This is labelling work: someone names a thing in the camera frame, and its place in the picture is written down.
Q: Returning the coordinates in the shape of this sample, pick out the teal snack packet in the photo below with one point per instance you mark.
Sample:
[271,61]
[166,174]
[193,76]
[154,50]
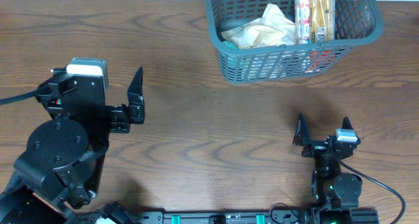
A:
[231,45]

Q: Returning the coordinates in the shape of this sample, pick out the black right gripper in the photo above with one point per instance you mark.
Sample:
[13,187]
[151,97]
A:
[323,144]

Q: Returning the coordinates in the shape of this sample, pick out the Kleenex tissue multipack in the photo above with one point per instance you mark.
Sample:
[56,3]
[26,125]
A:
[302,21]

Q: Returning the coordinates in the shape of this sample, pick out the spaghetti packet with red ends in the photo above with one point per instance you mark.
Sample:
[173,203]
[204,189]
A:
[322,29]

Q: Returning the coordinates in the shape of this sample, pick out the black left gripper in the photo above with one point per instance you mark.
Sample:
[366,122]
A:
[121,118]

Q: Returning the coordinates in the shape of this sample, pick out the beige paper bag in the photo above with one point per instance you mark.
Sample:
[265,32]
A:
[274,18]
[257,36]

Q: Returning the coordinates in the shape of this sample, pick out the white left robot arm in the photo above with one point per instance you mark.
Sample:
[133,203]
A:
[60,170]

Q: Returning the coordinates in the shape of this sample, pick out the grey plastic lattice basket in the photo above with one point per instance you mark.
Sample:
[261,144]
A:
[357,22]

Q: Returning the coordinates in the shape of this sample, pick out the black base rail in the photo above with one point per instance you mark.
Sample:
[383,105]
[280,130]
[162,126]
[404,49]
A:
[116,213]

